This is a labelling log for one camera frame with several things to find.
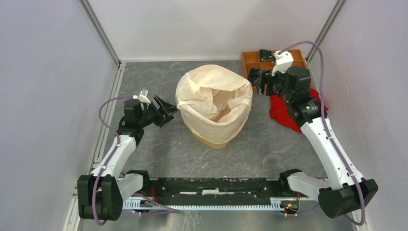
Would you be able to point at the dark rolled item left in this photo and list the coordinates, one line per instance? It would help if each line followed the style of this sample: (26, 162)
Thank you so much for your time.
(253, 76)

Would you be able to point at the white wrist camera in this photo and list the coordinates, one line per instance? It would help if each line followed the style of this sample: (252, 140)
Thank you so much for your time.
(143, 96)
(283, 60)

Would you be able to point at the yellow mesh trash bin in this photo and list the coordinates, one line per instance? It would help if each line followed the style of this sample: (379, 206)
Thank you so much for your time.
(217, 136)

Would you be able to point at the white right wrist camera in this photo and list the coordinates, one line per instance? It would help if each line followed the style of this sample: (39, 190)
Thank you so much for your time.
(283, 60)

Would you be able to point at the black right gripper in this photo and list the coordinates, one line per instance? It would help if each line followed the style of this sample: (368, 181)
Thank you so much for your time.
(266, 78)

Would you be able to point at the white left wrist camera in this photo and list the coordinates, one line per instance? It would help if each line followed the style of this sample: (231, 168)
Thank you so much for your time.
(143, 96)

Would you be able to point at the white toothed cable rail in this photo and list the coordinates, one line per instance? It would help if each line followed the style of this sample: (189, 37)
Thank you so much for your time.
(139, 204)

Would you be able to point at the cream translucent plastic trash bag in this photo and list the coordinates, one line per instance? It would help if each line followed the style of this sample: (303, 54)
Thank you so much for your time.
(212, 94)

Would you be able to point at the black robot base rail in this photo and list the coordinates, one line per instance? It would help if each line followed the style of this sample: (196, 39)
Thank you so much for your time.
(227, 191)

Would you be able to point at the red cloth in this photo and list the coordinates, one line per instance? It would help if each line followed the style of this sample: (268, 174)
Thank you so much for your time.
(280, 113)

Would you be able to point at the wooden compartment tray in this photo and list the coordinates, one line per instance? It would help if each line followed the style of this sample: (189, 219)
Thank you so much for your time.
(255, 60)

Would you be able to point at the dark rolled item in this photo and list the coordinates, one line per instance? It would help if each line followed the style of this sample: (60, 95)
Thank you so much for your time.
(253, 76)
(266, 55)

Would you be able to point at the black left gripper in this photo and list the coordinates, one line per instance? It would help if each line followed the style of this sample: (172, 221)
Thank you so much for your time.
(164, 111)

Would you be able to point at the dark rolled item top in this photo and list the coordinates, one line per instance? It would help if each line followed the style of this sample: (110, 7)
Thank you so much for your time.
(266, 55)

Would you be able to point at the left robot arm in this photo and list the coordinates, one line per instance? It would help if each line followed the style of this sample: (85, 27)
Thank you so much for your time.
(101, 194)

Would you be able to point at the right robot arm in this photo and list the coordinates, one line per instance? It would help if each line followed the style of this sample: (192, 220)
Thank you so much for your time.
(346, 189)

